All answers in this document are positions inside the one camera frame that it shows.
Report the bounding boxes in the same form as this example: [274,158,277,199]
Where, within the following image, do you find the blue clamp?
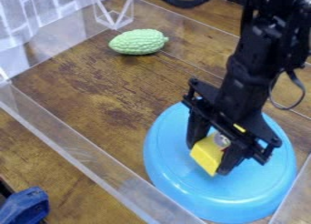
[0,187,50,224]

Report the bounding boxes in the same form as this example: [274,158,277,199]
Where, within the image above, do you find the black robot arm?
[183,0,311,175]

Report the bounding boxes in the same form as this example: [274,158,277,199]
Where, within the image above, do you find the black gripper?
[183,57,282,176]

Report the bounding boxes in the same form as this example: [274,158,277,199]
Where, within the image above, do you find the yellow brick with label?
[190,129,233,177]

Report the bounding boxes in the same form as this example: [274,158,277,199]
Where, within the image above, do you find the black cable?
[154,0,308,111]

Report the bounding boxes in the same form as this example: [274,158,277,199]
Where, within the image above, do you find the clear acrylic enclosure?
[0,0,311,224]

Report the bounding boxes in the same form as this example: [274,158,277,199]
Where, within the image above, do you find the green knobbly toy vegetable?
[109,29,170,56]

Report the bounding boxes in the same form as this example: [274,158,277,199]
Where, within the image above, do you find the blue round tray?
[143,103,297,224]

